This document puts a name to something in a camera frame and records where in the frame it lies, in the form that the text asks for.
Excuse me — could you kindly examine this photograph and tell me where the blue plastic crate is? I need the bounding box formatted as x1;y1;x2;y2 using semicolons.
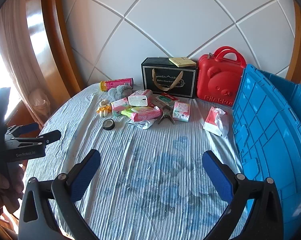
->
232;64;301;230

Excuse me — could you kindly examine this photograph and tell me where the person's left hand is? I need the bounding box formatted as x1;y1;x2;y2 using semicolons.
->
0;166;24;213

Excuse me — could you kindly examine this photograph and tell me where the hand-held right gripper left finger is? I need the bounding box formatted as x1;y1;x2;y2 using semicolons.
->
19;149;101;240

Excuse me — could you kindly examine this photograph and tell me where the grey plush toy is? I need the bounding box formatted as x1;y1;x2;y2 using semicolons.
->
108;84;133;100

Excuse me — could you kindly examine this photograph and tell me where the metal spring clip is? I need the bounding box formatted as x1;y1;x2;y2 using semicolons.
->
158;106;176;125

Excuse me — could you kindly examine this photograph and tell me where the beige curtain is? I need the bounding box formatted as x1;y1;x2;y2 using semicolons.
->
0;12;53;120

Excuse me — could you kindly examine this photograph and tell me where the red white tissue pack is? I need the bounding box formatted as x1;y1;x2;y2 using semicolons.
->
203;106;229;137

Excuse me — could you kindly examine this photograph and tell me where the red bear carry case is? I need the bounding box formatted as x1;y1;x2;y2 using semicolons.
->
197;46;246;102

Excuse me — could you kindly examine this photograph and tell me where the pink drink can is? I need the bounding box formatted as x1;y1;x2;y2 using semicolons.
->
100;78;133;92

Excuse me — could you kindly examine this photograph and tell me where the striped bed sheet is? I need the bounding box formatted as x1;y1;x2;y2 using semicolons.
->
24;81;248;240

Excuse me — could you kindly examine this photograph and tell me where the yellow sticky note pad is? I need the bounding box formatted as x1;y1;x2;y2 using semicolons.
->
169;57;197;68

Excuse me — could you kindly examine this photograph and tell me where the black gift box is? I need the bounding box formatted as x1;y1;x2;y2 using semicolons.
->
141;57;198;99

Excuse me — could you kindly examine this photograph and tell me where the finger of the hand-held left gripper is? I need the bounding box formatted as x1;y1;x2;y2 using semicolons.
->
7;122;39;136
35;130;62;146

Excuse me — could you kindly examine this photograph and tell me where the small yellow bear doll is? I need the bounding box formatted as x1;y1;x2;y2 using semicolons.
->
97;99;112;117

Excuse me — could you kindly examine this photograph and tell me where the pink sanitary pad pack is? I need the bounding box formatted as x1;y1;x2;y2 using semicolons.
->
173;102;190;122
111;98;129;117

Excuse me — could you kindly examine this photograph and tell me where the silver foil sachet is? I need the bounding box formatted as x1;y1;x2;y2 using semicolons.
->
127;119;157;130

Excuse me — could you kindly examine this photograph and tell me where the black tape roll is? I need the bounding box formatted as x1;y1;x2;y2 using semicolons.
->
102;119;115;131

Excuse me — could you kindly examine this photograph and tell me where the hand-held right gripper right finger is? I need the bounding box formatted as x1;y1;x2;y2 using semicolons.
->
202;150;285;240

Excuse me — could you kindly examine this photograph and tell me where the wooden headboard frame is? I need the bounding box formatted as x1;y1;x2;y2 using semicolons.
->
23;0;301;130

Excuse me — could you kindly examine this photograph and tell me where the pink wet wipes pack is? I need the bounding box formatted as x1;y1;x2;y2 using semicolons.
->
130;106;162;121

